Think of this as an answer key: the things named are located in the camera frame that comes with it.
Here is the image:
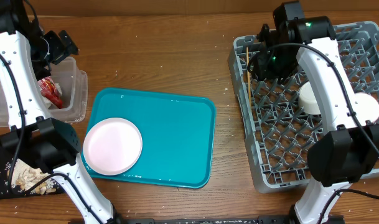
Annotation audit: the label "wooden chopstick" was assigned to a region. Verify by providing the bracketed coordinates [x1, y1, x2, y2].
[246, 47, 252, 108]

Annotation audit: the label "red snack wrapper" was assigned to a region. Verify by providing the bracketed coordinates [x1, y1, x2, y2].
[37, 77, 63, 109]

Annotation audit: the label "white bowl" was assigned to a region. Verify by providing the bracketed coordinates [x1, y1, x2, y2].
[298, 82, 321, 115]

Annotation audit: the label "small pink plate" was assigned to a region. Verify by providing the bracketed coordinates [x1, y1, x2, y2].
[352, 93, 379, 126]

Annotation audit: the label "large pink plate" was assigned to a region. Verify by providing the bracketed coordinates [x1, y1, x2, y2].
[83, 118, 143, 175]

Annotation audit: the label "rice and peanut scraps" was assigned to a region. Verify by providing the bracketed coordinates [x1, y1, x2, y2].
[11, 159, 58, 195]

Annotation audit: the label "white tissue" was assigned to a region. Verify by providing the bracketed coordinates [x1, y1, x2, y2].
[41, 86, 63, 109]

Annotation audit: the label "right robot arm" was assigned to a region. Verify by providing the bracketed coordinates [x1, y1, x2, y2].
[247, 1, 379, 223]

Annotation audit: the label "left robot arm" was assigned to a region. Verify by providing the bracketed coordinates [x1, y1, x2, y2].
[0, 0, 123, 223]

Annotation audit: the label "clear plastic waste bin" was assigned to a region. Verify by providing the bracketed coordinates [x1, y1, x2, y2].
[0, 57, 88, 127]

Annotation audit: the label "grey plastic dishwasher rack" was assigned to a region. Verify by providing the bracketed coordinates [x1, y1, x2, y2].
[228, 21, 379, 193]

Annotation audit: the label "black rectangular waste tray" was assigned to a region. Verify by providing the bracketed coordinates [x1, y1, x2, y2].
[0, 143, 63, 199]

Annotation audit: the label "teal plastic serving tray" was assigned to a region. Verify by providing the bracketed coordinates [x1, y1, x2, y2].
[88, 88, 216, 189]

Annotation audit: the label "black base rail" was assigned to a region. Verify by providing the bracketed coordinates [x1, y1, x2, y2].
[67, 215, 345, 224]

